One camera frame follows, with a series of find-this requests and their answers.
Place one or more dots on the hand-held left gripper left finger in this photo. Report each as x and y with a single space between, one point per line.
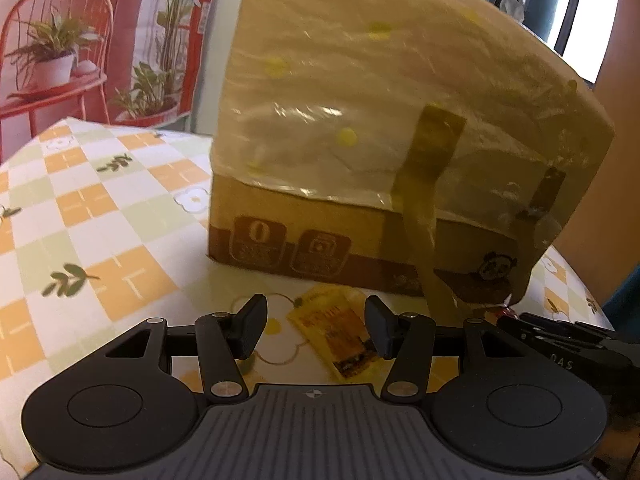
250 327

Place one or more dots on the white round lamp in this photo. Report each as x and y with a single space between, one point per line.
511 9

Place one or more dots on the small yellow snack packet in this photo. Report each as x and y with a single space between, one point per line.
330 330

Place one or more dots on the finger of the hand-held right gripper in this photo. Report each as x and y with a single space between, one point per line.
550 327

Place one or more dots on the dark-framed window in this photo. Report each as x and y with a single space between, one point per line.
575 10

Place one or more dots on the teal curtain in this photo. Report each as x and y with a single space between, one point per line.
627 300

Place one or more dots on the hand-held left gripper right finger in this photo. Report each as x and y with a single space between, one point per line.
380 330

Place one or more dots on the brown wooden board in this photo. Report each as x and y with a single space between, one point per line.
620 160

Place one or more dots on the plastic-wrapped cardboard box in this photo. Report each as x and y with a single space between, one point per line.
320 110

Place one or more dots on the red plant poster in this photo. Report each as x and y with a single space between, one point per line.
125 35

